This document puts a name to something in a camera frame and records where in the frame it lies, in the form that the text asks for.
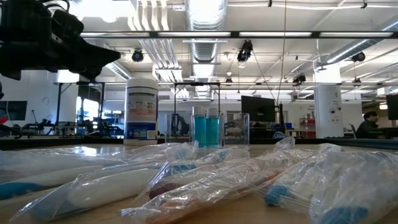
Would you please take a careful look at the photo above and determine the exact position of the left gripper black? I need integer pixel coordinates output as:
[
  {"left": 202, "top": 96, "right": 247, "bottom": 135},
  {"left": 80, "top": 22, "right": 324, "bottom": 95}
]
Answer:
[{"left": 27, "top": 29, "right": 121, "bottom": 81}]

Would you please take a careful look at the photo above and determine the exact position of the white wipes canister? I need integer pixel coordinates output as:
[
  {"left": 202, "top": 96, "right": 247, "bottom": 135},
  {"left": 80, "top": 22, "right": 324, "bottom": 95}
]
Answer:
[{"left": 123, "top": 77, "right": 159, "bottom": 146}]

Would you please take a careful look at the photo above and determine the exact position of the white round column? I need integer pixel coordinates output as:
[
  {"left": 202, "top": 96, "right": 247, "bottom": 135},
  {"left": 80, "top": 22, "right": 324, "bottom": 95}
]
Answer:
[{"left": 313, "top": 62, "right": 343, "bottom": 139}]

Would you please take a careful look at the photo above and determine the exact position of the red storage shelf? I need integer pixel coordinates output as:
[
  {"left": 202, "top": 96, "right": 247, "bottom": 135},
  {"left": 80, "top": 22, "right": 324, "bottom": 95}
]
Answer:
[{"left": 298, "top": 117, "right": 317, "bottom": 139}]

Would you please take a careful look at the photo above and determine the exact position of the clear acrylic organizer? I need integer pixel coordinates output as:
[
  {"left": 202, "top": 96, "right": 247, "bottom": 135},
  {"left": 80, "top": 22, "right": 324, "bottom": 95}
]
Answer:
[{"left": 164, "top": 112, "right": 250, "bottom": 149}]

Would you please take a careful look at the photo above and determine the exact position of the black desktop monitor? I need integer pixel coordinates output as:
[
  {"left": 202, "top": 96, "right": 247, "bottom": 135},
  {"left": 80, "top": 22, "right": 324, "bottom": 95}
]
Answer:
[
  {"left": 241, "top": 95, "right": 277, "bottom": 123},
  {"left": 386, "top": 94, "right": 398, "bottom": 121}
]

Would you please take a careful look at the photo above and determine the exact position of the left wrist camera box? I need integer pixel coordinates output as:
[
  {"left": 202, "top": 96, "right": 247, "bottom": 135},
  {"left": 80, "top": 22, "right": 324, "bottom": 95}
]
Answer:
[{"left": 50, "top": 8, "right": 85, "bottom": 43}]

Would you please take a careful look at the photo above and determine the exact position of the black overhead light bar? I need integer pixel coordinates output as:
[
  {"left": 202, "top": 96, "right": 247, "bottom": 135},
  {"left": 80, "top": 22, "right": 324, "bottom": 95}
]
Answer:
[{"left": 80, "top": 30, "right": 398, "bottom": 40}]

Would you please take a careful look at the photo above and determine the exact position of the black ceiling camera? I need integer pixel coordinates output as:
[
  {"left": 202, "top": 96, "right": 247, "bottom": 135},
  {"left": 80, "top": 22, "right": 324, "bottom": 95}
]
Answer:
[
  {"left": 236, "top": 39, "right": 254, "bottom": 63},
  {"left": 351, "top": 51, "right": 367, "bottom": 63},
  {"left": 131, "top": 48, "right": 145, "bottom": 63},
  {"left": 292, "top": 73, "right": 307, "bottom": 85}
]

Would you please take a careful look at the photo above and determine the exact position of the dark wall screen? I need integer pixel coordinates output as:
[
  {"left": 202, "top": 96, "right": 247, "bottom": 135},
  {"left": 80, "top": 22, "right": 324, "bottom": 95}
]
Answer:
[{"left": 0, "top": 100, "right": 28, "bottom": 121}]

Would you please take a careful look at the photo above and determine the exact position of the plastic-wrapped orange toothbrush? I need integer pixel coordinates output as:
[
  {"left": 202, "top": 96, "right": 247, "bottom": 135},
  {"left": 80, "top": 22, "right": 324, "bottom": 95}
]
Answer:
[{"left": 120, "top": 136, "right": 296, "bottom": 224}]

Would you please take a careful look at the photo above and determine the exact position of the person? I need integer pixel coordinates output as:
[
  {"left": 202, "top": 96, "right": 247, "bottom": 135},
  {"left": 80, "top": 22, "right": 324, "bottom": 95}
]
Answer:
[{"left": 355, "top": 111, "right": 382, "bottom": 139}]

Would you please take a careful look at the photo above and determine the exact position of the black aluminium rig frame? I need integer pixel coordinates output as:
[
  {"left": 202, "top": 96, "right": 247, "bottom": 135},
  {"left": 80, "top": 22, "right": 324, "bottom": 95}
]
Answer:
[{"left": 0, "top": 136, "right": 398, "bottom": 151}]

